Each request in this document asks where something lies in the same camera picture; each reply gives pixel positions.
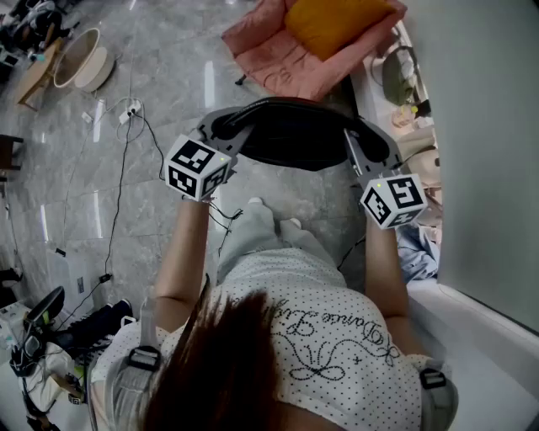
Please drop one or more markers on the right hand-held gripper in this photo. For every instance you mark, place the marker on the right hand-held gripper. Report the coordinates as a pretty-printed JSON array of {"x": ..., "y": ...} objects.
[{"x": 396, "y": 202}]

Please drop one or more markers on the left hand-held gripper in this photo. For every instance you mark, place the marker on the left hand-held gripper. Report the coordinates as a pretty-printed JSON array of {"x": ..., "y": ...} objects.
[{"x": 198, "y": 168}]

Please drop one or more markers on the black garment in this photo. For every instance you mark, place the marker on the black garment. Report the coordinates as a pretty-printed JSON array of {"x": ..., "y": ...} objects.
[{"x": 295, "y": 134}]

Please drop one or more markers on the person's left forearm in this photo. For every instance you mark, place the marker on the person's left forearm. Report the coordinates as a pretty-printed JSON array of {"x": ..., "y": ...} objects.
[{"x": 181, "y": 252}]

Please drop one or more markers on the person's right forearm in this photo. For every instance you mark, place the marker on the person's right forearm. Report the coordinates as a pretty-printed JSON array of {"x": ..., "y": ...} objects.
[{"x": 383, "y": 269}]

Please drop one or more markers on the person's white shoe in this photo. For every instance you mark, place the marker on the person's white shoe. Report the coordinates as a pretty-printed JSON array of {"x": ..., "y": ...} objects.
[
  {"x": 255, "y": 201},
  {"x": 295, "y": 221}
]

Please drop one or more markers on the olive green bag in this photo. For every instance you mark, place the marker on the olive green bag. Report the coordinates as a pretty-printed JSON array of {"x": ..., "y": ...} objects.
[{"x": 396, "y": 80}]

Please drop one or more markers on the white power strip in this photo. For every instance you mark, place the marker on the white power strip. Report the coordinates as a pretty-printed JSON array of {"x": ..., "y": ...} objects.
[{"x": 129, "y": 111}]

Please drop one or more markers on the light grey trousers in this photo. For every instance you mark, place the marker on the light grey trousers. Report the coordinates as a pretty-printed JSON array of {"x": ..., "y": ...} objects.
[{"x": 252, "y": 235}]

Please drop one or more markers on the light blue garment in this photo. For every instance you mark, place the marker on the light blue garment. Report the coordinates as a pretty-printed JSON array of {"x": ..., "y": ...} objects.
[{"x": 414, "y": 257}]

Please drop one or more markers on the orange cushion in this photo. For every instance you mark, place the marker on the orange cushion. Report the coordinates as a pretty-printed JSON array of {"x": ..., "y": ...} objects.
[{"x": 332, "y": 25}]

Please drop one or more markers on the white charger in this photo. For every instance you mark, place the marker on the white charger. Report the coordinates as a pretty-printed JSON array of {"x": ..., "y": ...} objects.
[{"x": 86, "y": 116}]

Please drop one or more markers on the beige round tub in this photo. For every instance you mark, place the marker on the beige round tub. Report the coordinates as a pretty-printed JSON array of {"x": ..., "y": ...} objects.
[{"x": 94, "y": 67}]

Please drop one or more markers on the white dotted shirt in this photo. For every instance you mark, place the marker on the white dotted shirt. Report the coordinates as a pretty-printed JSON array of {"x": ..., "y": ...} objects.
[{"x": 337, "y": 320}]

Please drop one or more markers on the black power adapter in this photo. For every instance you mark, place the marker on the black power adapter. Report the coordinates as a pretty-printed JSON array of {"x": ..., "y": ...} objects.
[{"x": 105, "y": 278}]

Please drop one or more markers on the wooden low table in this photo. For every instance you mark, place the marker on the wooden low table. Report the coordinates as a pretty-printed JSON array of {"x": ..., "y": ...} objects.
[{"x": 35, "y": 78}]

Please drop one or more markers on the black sneaker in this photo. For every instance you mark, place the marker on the black sneaker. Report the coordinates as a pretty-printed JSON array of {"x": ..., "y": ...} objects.
[{"x": 120, "y": 313}]

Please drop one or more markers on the clear plastic storage box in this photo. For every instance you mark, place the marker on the clear plastic storage box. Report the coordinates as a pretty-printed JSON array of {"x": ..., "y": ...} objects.
[{"x": 71, "y": 278}]

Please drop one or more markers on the dark wooden stool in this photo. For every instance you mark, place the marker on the dark wooden stool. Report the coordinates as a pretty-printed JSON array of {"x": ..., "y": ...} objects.
[{"x": 8, "y": 151}]

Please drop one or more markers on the black white striped cloth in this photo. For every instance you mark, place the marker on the black white striped cloth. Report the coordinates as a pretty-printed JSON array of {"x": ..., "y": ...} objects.
[{"x": 84, "y": 332}]

